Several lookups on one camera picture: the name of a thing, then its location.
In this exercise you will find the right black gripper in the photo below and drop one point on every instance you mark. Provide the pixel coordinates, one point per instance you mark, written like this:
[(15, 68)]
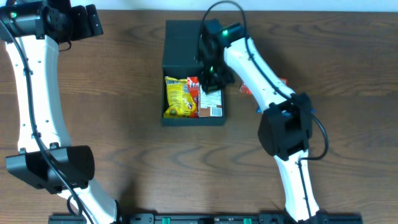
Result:
[(212, 82)]

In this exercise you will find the red dried fruit bag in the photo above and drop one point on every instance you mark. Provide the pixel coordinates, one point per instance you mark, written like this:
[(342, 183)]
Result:
[(193, 86)]

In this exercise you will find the brown white small carton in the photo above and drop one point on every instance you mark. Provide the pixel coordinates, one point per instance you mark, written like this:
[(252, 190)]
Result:
[(210, 104)]

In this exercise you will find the orange red cardboard box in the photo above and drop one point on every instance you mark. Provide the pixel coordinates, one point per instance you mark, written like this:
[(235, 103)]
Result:
[(244, 89)]

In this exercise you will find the yellow snack bag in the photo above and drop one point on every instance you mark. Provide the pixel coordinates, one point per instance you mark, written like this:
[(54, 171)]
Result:
[(179, 98)]

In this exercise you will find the black gift box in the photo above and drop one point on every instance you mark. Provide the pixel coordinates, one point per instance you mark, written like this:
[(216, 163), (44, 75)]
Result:
[(180, 49)]

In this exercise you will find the blue snack bar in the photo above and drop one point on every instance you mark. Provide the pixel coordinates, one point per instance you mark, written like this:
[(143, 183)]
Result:
[(261, 111)]

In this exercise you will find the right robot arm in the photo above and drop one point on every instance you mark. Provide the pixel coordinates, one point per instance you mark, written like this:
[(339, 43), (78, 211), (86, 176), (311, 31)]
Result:
[(286, 124)]

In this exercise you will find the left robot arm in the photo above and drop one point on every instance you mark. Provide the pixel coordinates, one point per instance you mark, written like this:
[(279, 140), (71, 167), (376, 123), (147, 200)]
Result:
[(33, 32)]

